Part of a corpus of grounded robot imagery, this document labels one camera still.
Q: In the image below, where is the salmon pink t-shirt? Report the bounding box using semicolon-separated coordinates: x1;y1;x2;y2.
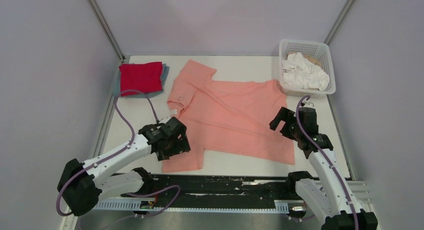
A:
161;60;295;173

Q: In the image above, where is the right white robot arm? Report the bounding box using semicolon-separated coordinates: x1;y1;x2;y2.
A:
269;107;378;230

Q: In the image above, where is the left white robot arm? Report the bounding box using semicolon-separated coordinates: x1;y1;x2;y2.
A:
55;111;192;217

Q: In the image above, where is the crumpled white t-shirt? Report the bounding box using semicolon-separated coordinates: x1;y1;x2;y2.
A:
281;59;330;91

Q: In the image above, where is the beige t-shirt in basket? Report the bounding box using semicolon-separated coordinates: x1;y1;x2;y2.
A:
286;52;323;68

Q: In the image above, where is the folded red t-shirt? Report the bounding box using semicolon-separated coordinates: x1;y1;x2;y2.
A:
119;62;164;97

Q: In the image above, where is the folded teal t-shirt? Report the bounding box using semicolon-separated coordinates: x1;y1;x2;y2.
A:
112;63;169;99

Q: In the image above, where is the white plastic laundry basket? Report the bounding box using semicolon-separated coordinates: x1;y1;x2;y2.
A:
278;39;336;97

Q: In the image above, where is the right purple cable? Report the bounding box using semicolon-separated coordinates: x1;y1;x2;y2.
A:
286;95;360;230

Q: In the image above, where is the purple cable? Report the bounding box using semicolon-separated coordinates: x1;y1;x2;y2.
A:
286;95;360;230
55;89;182;218

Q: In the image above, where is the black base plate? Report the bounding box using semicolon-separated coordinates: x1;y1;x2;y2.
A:
136;174;304;209

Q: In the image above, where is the aluminium frame rail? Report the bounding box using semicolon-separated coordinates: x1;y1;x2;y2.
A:
92;176;372;214

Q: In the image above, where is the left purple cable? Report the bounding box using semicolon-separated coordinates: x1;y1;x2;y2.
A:
55;89;182;218

